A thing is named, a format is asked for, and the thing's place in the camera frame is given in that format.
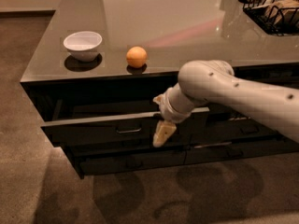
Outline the black wire basket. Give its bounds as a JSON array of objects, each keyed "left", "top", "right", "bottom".
[{"left": 243, "top": 0, "right": 299, "bottom": 36}]

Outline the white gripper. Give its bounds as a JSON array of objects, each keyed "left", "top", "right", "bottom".
[{"left": 152, "top": 87, "right": 192, "bottom": 147}]

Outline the white ceramic bowl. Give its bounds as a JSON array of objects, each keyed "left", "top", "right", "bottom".
[{"left": 64, "top": 31, "right": 103, "bottom": 62}]

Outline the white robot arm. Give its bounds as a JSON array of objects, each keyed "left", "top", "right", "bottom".
[{"left": 153, "top": 60, "right": 299, "bottom": 147}]

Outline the orange fruit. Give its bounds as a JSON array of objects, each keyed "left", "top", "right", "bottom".
[{"left": 126, "top": 47, "right": 148, "bottom": 68}]

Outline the brown item in basket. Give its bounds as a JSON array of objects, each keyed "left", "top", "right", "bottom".
[{"left": 264, "top": 0, "right": 299, "bottom": 25}]

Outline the dark drawer cabinet counter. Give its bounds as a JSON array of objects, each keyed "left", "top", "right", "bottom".
[{"left": 21, "top": 0, "right": 299, "bottom": 176}]

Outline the dark drawer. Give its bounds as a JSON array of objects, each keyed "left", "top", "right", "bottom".
[
  {"left": 80, "top": 150, "right": 186, "bottom": 175},
  {"left": 68, "top": 135, "right": 190, "bottom": 157},
  {"left": 185, "top": 138, "right": 299, "bottom": 164},
  {"left": 190, "top": 112, "right": 281, "bottom": 147},
  {"left": 234, "top": 65, "right": 299, "bottom": 89},
  {"left": 40, "top": 106, "right": 210, "bottom": 147}
]

